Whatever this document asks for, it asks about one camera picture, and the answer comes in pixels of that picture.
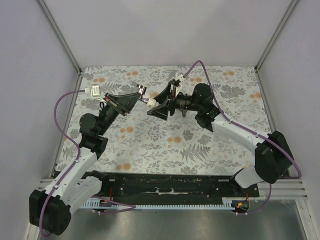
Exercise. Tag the aluminium frame post right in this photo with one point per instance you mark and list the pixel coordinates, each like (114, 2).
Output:
(276, 33)

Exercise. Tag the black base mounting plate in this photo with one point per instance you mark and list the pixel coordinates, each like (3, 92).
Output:
(124, 185)

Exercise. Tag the white elbow fitting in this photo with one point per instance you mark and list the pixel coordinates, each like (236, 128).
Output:
(151, 102)

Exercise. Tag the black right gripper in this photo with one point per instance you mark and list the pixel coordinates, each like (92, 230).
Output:
(171, 103)

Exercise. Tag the aluminium frame post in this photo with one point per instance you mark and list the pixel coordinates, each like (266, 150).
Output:
(58, 34)
(276, 33)

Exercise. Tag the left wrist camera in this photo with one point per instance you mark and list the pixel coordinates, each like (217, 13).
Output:
(94, 92)

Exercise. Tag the floral patterned table mat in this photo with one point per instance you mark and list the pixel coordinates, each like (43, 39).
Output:
(139, 143)

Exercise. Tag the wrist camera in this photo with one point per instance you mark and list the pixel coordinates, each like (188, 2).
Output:
(177, 82)
(94, 92)

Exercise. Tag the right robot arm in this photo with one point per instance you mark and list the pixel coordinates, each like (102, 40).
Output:
(272, 155)

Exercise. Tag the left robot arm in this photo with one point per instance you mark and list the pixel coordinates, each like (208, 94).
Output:
(51, 209)

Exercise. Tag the bronze water faucet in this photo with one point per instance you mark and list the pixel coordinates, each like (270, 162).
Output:
(184, 112)

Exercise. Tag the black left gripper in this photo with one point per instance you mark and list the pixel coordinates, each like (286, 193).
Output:
(116, 105)

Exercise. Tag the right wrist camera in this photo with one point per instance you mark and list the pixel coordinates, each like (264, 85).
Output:
(177, 82)

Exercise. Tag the aluminium frame post left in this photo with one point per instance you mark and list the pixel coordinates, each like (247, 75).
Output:
(58, 34)

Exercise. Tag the aluminium front rail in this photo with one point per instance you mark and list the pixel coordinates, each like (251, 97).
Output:
(284, 189)

